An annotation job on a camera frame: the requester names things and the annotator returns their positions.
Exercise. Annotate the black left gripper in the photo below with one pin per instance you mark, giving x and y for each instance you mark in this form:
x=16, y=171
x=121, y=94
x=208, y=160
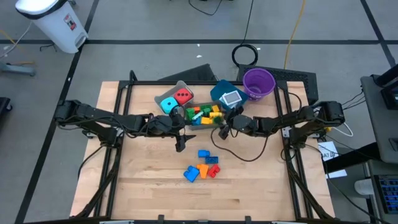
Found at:
x=163, y=124

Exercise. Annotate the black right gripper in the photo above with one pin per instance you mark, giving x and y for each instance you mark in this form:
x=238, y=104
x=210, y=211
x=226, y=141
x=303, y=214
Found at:
x=244, y=124

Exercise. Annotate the green plastic building block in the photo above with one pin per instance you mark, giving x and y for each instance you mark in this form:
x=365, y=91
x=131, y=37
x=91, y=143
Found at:
x=217, y=119
x=190, y=113
x=205, y=109

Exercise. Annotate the yellow plastic building block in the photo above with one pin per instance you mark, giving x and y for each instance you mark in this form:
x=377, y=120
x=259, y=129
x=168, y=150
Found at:
x=216, y=114
x=206, y=120
x=215, y=108

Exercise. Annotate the teal faced playing card box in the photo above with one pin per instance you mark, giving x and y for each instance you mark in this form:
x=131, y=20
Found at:
x=234, y=106

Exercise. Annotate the light blue heart-shaped block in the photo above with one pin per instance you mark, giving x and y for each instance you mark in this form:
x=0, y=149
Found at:
x=196, y=122

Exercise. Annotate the mint plastic building block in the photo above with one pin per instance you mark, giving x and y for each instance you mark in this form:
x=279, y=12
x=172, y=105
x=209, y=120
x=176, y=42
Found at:
x=197, y=115

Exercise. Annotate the white framed playing card box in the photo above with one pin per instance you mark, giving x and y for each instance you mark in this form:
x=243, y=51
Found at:
x=231, y=98

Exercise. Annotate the small orange building block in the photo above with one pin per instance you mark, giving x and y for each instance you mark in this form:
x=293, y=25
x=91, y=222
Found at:
x=196, y=109

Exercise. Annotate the teal foam die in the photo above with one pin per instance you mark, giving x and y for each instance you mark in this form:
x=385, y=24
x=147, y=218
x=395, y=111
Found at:
x=169, y=105

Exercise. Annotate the red foam die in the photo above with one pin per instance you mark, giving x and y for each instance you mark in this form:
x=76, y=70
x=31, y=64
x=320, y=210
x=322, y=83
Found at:
x=183, y=96

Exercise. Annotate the light blue building block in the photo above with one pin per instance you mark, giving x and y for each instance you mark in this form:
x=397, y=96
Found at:
x=203, y=153

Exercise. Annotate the dark blue building block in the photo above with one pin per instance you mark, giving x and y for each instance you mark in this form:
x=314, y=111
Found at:
x=212, y=160

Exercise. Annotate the purple monster face bucket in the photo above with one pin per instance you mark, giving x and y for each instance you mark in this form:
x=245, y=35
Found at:
x=258, y=82

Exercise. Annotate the large blue building block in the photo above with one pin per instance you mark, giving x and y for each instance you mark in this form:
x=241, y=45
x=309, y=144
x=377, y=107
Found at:
x=190, y=175

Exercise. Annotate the red plastic building block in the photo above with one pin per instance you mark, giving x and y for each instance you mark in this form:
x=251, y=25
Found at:
x=214, y=171

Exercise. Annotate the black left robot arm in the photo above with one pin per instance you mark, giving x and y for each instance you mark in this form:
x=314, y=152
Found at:
x=102, y=116

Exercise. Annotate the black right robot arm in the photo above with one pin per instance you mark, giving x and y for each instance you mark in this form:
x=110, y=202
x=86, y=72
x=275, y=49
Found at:
x=289, y=119

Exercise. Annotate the clear grey plastic bin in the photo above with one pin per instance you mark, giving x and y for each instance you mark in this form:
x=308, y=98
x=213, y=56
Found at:
x=205, y=127

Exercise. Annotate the teal plastic bin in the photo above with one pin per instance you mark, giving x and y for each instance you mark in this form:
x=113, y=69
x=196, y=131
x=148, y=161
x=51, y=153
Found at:
x=220, y=88

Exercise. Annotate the light grey plastic bin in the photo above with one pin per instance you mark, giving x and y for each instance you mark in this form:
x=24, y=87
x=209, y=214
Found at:
x=168, y=93

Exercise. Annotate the black flat panel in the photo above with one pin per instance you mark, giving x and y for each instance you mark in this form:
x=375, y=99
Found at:
x=192, y=74

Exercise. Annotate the black perforated computer case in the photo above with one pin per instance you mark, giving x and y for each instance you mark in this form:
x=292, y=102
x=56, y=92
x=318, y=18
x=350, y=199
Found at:
x=298, y=79

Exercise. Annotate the white paper sheet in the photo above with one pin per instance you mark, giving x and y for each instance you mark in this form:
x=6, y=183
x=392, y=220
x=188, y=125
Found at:
x=337, y=174
x=328, y=152

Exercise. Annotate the black bar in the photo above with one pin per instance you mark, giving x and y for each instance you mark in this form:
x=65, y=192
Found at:
x=351, y=158

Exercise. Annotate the grey cart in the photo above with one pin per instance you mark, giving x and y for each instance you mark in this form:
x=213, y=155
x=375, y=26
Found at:
x=379, y=124

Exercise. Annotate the black device on cart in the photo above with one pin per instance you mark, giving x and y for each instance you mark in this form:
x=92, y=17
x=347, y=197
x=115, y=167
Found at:
x=390, y=90

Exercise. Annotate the white trash can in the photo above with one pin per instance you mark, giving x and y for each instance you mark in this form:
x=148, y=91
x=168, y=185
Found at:
x=53, y=25

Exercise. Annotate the grey stand base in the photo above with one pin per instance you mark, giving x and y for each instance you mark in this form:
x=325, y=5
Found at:
x=18, y=69

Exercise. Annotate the keyboard with coloured keys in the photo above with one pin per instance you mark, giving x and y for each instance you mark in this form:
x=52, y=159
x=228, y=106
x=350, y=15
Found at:
x=388, y=193

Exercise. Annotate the black chair base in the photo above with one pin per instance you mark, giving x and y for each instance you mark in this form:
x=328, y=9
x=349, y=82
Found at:
x=3, y=107

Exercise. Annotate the black metal table frame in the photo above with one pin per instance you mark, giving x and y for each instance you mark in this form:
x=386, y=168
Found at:
x=202, y=83

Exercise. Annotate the black table edge bracket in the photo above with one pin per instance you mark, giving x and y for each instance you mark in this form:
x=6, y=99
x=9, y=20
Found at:
x=161, y=219
x=247, y=219

